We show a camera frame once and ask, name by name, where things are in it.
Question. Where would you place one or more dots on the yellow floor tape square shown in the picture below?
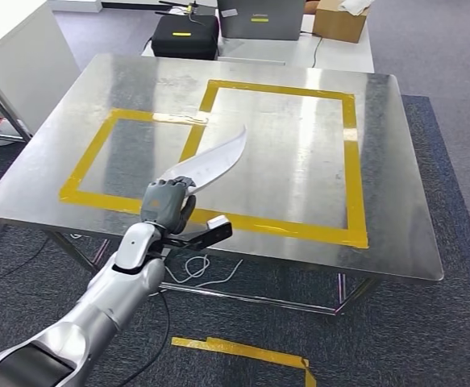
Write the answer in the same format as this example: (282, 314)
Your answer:
(238, 350)

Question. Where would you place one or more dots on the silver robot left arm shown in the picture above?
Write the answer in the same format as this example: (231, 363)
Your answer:
(109, 288)

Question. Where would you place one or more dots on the white table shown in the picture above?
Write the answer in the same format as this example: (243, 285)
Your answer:
(339, 56)

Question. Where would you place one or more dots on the white paper sheet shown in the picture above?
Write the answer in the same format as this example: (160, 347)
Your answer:
(353, 5)

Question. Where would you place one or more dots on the cardboard box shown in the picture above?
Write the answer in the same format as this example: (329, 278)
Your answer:
(335, 27)

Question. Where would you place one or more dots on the black carry case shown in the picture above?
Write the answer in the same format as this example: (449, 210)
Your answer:
(186, 48)

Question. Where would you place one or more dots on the steel table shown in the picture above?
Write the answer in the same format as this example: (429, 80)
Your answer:
(5, 104)

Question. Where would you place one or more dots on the white plastic bag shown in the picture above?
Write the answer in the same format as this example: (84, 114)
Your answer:
(5, 131)

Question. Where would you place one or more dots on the white curved plastic panel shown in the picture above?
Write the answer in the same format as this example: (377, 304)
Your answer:
(214, 160)

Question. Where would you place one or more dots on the steel workbench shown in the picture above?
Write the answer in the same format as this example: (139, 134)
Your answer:
(299, 160)

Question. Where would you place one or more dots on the yellow tape outline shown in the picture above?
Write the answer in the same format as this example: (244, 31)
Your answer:
(355, 187)

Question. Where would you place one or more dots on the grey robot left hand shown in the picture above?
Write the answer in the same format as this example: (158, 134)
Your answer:
(163, 205)

